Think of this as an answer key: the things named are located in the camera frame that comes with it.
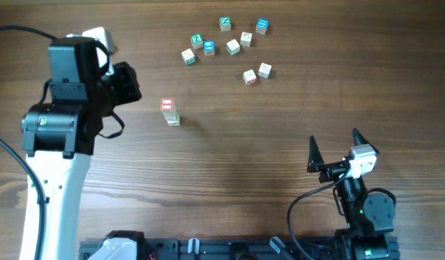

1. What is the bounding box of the green Z block far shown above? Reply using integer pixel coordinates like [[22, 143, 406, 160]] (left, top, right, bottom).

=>
[[220, 17, 231, 32]]

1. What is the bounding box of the white block green side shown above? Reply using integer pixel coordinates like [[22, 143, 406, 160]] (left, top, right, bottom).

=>
[[226, 39, 241, 56]]

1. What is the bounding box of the white block red side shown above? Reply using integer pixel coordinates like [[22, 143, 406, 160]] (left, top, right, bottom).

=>
[[240, 32, 252, 47]]

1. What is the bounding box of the white block green E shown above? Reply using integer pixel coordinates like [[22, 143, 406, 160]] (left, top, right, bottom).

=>
[[162, 110, 179, 119]]

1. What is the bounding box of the blue block centre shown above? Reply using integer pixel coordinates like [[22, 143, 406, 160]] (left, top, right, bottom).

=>
[[203, 40, 215, 56]]

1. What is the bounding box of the white block teal side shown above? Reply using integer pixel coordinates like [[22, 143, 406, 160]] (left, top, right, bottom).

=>
[[181, 48, 196, 66]]

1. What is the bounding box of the red M block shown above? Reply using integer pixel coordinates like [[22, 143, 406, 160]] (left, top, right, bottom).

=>
[[160, 98, 176, 113]]

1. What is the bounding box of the white block yellow side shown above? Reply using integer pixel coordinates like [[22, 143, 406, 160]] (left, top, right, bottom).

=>
[[166, 116, 180, 122]]

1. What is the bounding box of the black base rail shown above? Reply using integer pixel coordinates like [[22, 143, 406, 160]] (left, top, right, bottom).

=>
[[77, 236, 401, 260]]

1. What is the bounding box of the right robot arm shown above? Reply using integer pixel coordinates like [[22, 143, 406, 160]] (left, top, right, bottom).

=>
[[307, 129, 400, 260]]

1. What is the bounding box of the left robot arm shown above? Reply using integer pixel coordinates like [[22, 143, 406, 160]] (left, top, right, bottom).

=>
[[20, 37, 142, 259]]

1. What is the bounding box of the green z block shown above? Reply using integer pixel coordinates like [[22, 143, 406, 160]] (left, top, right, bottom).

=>
[[220, 17, 231, 32], [190, 34, 204, 49]]

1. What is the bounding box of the white block red Q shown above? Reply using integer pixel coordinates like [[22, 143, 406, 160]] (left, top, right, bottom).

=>
[[243, 69, 257, 85]]

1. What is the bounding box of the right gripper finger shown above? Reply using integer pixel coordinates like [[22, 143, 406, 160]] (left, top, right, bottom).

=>
[[352, 128, 380, 156], [307, 135, 324, 173]]

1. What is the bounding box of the blue block far right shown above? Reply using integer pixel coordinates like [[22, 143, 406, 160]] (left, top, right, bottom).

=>
[[256, 18, 269, 35]]

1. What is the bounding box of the green Z block left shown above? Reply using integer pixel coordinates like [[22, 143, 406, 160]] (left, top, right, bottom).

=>
[[190, 34, 204, 49]]

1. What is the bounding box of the white block blue side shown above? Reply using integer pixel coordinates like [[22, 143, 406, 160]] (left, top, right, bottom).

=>
[[258, 63, 272, 79]]

